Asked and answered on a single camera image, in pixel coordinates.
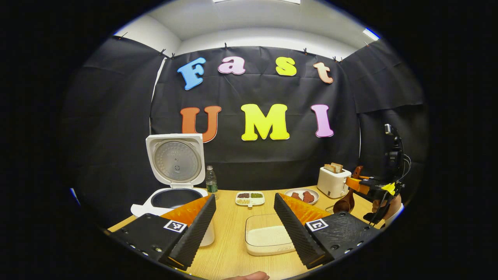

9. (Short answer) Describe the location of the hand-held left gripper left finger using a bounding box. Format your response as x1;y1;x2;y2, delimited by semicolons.
111;194;217;270

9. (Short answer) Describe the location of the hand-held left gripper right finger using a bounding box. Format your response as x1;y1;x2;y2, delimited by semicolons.
273;192;380;270

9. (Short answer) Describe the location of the brown wooden spoon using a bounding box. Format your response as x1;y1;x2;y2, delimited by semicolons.
333;166;364;214

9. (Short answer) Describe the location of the clear box of rice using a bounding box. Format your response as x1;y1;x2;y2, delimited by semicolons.
245;213;296;256

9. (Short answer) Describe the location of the white rice cooker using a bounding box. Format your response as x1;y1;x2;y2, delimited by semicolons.
130;133;215;247

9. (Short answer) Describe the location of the white toaster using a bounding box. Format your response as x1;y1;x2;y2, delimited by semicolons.
317;166;352;199

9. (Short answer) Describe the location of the white round plate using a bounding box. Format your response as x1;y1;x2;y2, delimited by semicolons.
284;188;320;205

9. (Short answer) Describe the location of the clear plastic water bottle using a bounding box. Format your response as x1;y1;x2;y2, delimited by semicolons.
205;165;218;200

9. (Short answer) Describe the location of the white divided bean dish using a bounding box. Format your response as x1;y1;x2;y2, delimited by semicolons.
235;191;265;207

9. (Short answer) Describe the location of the black backdrop cloth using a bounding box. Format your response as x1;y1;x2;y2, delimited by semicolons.
62;36;430;230

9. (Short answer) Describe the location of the large ceiling light panel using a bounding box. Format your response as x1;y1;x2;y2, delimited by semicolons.
213;0;301;4

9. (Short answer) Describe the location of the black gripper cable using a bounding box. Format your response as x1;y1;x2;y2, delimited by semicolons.
368;154;412;227

